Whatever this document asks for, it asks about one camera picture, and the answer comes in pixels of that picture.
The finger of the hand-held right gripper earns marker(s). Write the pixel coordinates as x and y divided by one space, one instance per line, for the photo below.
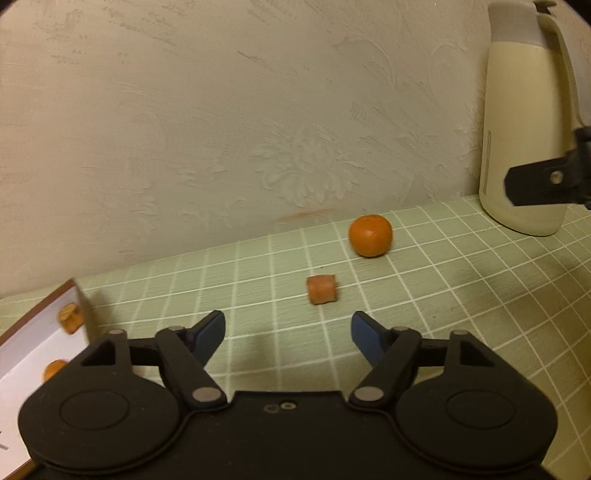
535 184

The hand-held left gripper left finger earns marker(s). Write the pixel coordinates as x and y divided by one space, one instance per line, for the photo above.
210 332

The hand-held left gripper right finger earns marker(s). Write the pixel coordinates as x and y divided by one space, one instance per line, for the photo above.
364 334

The round tangerine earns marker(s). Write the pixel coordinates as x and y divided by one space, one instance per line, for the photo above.
370 235

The small smooth orange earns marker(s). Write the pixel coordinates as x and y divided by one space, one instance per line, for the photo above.
54 369

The brown cardboard box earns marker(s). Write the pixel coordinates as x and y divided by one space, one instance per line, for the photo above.
27 364

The cream thermos jug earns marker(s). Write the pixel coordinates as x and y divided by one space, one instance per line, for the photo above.
526 115

